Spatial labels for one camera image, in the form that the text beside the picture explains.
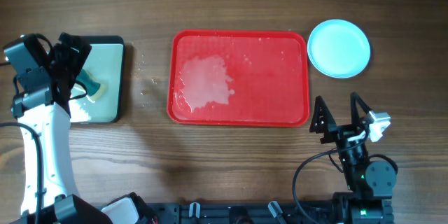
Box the left black cable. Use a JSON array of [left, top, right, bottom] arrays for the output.
[[0, 122, 46, 224]]

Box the light blue plate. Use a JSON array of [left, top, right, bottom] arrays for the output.
[[307, 19, 371, 78]]

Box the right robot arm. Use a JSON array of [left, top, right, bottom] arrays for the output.
[[310, 92, 398, 223]]

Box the black tray with soapy water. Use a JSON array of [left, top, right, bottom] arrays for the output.
[[69, 36, 125, 123]]

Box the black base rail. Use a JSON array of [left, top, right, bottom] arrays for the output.
[[139, 201, 395, 224]]

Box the black cable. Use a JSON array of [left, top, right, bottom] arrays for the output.
[[292, 131, 368, 224], [0, 122, 46, 224]]

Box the right black cable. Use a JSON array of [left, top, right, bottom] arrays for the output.
[[292, 131, 368, 224]]

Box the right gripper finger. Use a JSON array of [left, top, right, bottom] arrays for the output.
[[349, 91, 374, 130], [309, 96, 337, 134]]

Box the red plastic tray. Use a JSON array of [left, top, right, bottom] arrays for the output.
[[167, 29, 310, 127]]

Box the green and yellow sponge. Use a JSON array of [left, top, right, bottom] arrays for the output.
[[76, 69, 106, 101]]

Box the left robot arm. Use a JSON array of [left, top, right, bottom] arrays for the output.
[[1, 32, 159, 223]]

